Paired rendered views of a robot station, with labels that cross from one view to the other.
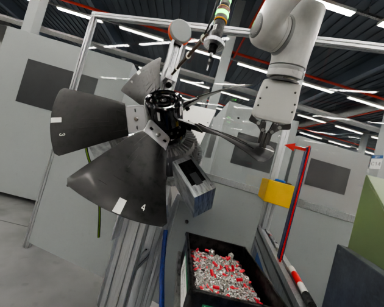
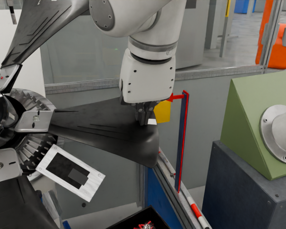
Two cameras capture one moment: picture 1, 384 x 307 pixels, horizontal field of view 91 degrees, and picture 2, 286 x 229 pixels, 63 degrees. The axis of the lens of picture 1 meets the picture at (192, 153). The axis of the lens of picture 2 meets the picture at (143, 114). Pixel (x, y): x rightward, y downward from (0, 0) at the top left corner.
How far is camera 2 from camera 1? 0.36 m
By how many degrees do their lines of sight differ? 40
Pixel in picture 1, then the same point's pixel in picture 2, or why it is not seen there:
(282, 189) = (160, 107)
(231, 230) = not seen: hidden behind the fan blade
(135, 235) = not seen: outside the picture
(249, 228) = not seen: hidden behind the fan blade
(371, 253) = (237, 148)
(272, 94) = (144, 77)
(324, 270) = (196, 123)
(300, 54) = (173, 31)
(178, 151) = (33, 148)
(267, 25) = (125, 25)
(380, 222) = (243, 126)
